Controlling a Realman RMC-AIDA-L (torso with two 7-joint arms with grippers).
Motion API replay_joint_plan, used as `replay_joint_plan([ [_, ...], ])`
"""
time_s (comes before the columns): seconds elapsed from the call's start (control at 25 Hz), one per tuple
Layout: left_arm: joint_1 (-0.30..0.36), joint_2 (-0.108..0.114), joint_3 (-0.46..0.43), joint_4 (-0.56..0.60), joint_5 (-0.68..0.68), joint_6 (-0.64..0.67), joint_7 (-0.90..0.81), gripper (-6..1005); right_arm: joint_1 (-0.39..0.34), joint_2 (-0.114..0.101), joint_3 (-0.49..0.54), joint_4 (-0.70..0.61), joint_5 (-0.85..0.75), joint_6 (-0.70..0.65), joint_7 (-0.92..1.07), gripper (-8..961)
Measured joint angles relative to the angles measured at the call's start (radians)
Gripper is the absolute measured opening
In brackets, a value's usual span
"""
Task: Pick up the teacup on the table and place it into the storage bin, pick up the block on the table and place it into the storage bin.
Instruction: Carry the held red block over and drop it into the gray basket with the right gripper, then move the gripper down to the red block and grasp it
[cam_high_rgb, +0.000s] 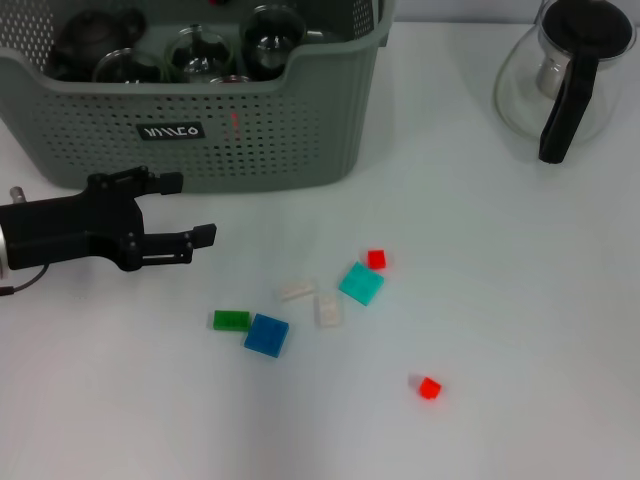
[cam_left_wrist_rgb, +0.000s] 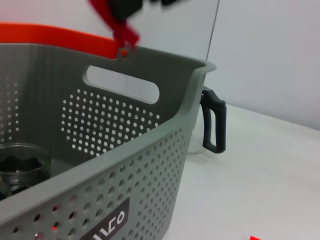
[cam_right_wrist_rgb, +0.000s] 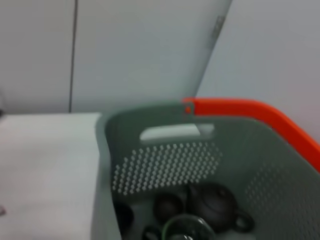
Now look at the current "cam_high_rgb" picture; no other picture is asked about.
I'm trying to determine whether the grey-green perforated storage bin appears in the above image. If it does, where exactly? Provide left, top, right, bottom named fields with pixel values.
left=0, top=0, right=396, bottom=194

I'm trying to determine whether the glass teapot black handle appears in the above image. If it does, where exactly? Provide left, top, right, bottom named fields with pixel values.
left=492, top=0, right=635, bottom=165

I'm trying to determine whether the white two-stud brick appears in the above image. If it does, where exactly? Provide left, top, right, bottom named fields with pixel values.
left=277, top=278, right=317, bottom=302
left=313, top=292, right=345, bottom=329

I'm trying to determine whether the black clay teapot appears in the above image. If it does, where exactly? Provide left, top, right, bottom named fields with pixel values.
left=49, top=8, right=147, bottom=71

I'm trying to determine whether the blue square plate brick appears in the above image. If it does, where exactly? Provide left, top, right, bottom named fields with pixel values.
left=243, top=313, right=290, bottom=359

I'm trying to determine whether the green flat brick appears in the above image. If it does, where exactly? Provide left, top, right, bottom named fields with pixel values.
left=212, top=309, right=251, bottom=332

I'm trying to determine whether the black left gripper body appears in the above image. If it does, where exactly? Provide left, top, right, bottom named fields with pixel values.
left=0, top=173, right=146, bottom=272

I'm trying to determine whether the left gripper cable with plug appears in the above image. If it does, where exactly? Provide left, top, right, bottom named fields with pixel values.
left=0, top=185, right=51, bottom=298

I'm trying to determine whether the teal square plate brick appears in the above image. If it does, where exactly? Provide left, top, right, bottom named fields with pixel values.
left=338, top=260, right=386, bottom=306

